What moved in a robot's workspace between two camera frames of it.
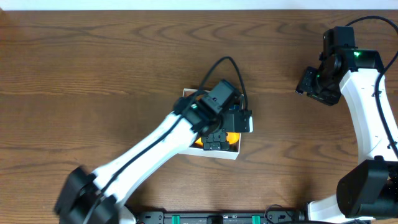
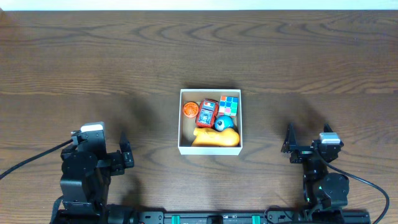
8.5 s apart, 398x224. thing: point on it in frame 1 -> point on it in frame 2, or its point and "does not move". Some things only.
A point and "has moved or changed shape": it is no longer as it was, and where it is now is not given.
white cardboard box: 190,96 does not move
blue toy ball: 234,107 has moved or changed shape
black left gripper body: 216,139 -> 112,159
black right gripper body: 308,80 -> 305,149
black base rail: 273,217 does not move
